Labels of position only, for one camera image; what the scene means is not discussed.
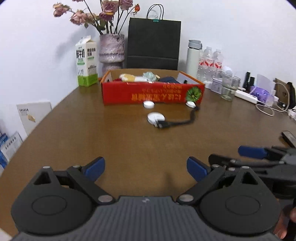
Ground white cap by kiwi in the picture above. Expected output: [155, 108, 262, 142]
[186, 101, 196, 108]

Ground black cable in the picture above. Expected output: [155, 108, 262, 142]
[157, 105, 200, 129]

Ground purple packet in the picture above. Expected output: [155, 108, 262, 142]
[249, 86, 270, 103]

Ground pale green yarn ball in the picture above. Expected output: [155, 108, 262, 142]
[142, 71, 160, 82]

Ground white power strip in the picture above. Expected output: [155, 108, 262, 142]
[235, 90, 258, 104]

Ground water bottle left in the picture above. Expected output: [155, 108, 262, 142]
[197, 46, 214, 82]

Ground white thermos bottle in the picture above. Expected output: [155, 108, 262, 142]
[186, 40, 202, 77]

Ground dried pink rose bouquet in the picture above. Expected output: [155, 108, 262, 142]
[52, 0, 141, 35]

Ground red orange cardboard box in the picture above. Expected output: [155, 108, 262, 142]
[100, 68, 205, 105]

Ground water bottle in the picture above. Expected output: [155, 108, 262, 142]
[197, 46, 214, 82]
[213, 49, 224, 73]

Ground clear drinking glass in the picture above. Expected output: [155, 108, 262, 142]
[221, 74, 241, 101]

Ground navy blue pouch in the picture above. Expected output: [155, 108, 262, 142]
[158, 76, 180, 84]

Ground blue white boxes on floor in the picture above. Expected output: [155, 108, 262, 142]
[1, 132, 23, 169]

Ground small white round cap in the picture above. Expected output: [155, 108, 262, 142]
[143, 100, 154, 109]

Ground pink marbled vase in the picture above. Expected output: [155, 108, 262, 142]
[99, 34, 125, 75]

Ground yellow white plush toy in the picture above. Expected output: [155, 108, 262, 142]
[119, 74, 149, 82]

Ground water bottle right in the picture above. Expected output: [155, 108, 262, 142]
[213, 49, 224, 73]

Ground black paper shopping bag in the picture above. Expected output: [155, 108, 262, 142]
[126, 4, 181, 70]

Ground black cosmetic bottles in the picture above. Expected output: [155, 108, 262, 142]
[242, 72, 255, 93]

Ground white green milk carton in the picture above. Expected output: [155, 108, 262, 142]
[75, 36, 98, 87]

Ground white round charger puck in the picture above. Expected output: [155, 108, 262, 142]
[147, 112, 165, 126]

